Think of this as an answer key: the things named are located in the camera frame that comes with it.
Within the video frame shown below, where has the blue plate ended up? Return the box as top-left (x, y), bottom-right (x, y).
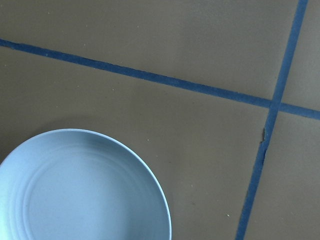
top-left (0, 129), bottom-right (172, 240)

